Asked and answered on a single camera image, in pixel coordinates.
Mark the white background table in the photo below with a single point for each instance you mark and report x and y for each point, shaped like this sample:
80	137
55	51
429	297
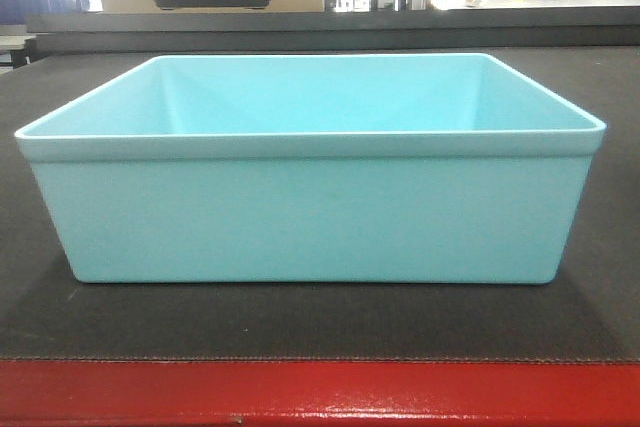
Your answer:
445	5

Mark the light blue plastic bin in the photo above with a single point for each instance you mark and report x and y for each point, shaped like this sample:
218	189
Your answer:
314	168

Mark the red conveyor edge frame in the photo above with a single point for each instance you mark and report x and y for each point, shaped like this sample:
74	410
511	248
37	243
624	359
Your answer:
94	393

